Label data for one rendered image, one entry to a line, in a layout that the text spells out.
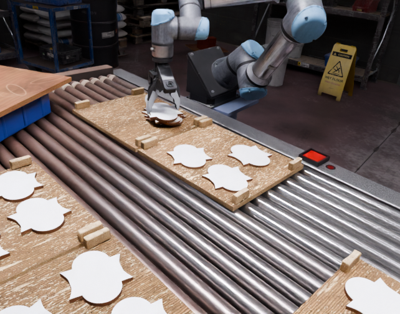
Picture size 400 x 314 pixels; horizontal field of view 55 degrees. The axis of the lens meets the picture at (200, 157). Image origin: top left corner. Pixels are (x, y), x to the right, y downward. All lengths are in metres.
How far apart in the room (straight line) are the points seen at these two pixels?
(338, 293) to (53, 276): 0.57
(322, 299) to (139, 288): 0.36
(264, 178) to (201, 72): 0.77
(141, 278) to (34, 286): 0.20
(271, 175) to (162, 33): 0.59
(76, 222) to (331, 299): 0.59
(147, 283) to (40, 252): 0.25
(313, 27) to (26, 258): 1.08
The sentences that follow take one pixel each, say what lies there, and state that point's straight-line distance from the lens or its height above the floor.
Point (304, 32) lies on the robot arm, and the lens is 1.41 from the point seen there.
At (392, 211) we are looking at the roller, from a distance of 1.21.
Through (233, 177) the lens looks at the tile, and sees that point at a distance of 1.14.
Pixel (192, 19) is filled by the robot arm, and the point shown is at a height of 1.31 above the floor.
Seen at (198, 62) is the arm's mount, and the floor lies 1.05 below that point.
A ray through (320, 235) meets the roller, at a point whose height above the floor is 0.92.
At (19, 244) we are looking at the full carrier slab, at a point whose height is 0.94.
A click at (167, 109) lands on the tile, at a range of 1.46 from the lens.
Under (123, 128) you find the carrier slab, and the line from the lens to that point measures 1.42.
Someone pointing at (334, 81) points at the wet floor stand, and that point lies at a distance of 4.87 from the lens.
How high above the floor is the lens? 1.54
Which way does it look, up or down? 29 degrees down
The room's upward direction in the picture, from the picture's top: 4 degrees clockwise
